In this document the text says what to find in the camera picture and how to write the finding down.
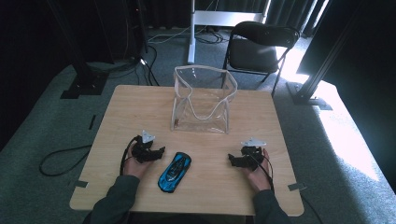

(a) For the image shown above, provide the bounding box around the hand-held gripper cable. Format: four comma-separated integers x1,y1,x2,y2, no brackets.
248,151,276,192
119,134,141,177

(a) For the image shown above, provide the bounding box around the blue toy car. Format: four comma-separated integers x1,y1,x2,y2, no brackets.
157,151,192,194

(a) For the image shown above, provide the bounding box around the transparent plastic bag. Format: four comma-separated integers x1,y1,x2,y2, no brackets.
170,63,239,135

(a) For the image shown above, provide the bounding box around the bundle of floor cables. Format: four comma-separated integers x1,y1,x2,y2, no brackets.
87,26,230,87

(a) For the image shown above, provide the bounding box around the right hand-held gripper cable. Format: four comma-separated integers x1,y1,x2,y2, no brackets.
248,151,276,192

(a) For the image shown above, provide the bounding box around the black metal stand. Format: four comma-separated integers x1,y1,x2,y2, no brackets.
46,0,110,100
285,0,368,111

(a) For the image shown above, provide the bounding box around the left hand-held gripper cable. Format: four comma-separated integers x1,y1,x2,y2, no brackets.
119,134,141,177

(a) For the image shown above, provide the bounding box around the person's left hand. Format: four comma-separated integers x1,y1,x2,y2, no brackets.
122,154,154,180

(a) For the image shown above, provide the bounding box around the black floor cable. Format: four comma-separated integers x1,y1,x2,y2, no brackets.
38,144,93,177

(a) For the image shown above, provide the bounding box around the black folding chair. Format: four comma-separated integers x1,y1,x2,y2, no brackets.
221,21,302,98

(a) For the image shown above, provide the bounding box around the white metal stand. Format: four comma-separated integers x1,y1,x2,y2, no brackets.
187,0,273,65

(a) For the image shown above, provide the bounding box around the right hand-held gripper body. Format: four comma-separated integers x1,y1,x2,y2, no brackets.
240,137,268,172

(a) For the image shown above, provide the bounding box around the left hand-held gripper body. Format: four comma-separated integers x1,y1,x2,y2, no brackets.
131,129,158,164

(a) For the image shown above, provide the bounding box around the person's right hand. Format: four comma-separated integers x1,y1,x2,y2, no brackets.
247,147,273,194

